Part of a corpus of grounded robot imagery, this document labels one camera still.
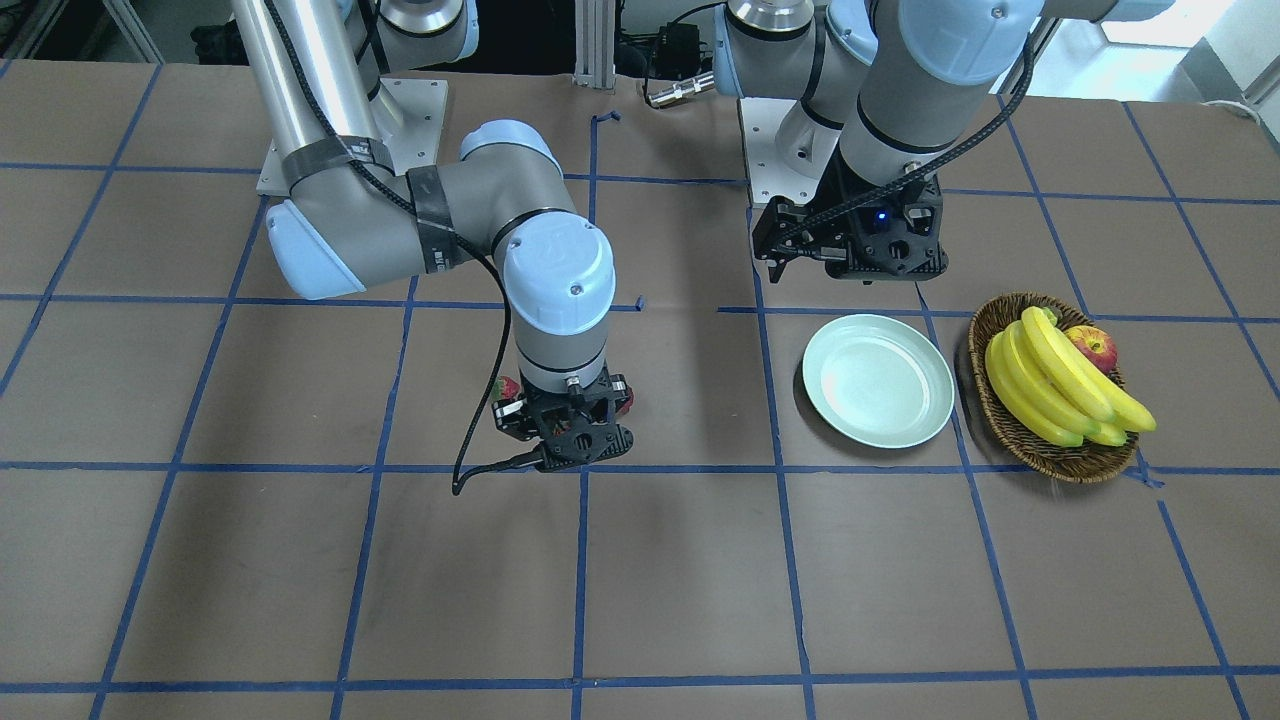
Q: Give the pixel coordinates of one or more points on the wicker fruit basket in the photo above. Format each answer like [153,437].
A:
[1087,464]

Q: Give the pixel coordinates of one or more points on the light green plate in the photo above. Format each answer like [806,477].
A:
[878,381]

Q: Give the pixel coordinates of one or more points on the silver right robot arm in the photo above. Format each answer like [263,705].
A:
[360,209]

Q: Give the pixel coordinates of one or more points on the red yellow apple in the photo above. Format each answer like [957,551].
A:
[1095,345]

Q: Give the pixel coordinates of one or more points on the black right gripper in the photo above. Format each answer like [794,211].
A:
[511,415]

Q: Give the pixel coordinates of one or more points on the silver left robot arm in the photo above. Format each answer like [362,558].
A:
[901,88]

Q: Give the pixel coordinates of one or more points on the aluminium frame post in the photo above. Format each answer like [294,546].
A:
[595,23]

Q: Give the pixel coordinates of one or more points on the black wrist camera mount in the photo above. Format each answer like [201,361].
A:
[583,445]

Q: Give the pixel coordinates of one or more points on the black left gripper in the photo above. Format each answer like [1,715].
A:
[836,205]

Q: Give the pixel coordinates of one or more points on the yellow banana bunch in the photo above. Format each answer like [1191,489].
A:
[1053,390]

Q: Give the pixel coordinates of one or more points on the red strawberry at corner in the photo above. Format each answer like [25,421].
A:
[623,407]

